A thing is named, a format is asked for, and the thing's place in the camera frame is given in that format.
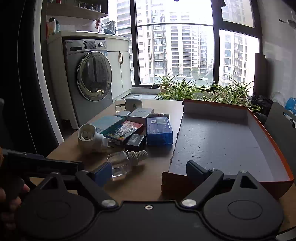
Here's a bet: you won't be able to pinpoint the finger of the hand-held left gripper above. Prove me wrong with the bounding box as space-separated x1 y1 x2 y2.
46 158 85 176

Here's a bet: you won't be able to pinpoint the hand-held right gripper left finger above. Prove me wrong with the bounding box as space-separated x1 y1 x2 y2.
35 162 119 209

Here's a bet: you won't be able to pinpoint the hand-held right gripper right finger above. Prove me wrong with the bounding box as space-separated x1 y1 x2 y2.
179 160 263 208

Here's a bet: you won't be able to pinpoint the clear liquid refill bottle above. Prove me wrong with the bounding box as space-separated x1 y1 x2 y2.
107 150 148 181

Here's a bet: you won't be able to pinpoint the white plug-in vaporizer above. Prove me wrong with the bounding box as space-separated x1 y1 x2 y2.
77 124 114 153

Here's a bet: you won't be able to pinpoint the orange cardboard box lid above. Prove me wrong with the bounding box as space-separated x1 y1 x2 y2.
161 98 295 200

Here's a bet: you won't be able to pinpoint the black plug charger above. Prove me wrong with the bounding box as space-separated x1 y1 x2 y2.
125 134 147 151

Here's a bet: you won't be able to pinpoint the red playing card box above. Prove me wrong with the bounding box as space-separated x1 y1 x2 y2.
105 120 144 146

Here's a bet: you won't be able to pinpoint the teal paper box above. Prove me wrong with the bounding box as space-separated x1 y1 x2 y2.
91 115 124 136

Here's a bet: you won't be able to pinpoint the blue plastic box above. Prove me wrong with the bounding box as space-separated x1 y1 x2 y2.
146 117 174 146

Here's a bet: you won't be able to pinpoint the white pill bottle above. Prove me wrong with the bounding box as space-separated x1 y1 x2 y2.
148 112 170 119

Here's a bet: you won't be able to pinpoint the white paper box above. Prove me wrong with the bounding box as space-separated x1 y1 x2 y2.
127 107 154 126

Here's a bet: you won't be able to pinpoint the white vaporizer with green button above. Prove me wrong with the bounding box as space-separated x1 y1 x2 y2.
115 98 142 113

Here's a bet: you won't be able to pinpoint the person's left hand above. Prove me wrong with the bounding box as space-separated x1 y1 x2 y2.
0 184 30 232

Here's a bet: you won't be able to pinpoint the silver washing machine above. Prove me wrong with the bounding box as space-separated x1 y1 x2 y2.
63 38 116 127

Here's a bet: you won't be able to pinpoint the spider plant in white pot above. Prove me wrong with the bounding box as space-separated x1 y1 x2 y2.
155 77 204 101

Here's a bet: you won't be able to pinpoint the dark sliding door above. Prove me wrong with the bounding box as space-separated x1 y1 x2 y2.
0 0 65 158

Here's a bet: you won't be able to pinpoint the potted spider plant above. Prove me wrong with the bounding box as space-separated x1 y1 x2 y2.
228 76 255 100
203 80 262 112

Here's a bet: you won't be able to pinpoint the spider plant in tan pot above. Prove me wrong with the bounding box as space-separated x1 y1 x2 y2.
151 73 178 92

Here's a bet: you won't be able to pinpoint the grey chair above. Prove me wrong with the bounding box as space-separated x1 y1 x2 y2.
264 102 296 153

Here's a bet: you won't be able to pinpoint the dark cloth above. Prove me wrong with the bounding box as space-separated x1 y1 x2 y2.
251 93 274 114

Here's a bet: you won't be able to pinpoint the white laundry cabinet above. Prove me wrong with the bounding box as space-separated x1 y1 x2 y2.
47 31 133 130

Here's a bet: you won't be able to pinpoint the white fan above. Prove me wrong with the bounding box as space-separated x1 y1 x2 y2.
269 91 287 105

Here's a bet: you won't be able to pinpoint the blue plastic stool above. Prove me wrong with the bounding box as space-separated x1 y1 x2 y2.
285 97 296 116

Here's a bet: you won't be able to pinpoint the brown upright board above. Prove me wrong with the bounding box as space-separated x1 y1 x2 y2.
254 53 267 95

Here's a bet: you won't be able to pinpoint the white detergent bottle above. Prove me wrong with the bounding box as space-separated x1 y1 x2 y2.
48 17 57 37

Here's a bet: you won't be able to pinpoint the crumpled plastic bag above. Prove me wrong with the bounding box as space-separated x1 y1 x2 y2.
103 20 116 35

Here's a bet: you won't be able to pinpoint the small toiletry bottles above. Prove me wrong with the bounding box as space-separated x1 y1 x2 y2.
77 0 102 11

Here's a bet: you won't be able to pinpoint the black window frame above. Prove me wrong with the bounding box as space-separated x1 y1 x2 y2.
129 0 263 88

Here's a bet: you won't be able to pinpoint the white wall shelf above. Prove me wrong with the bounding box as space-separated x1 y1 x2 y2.
47 4 109 20

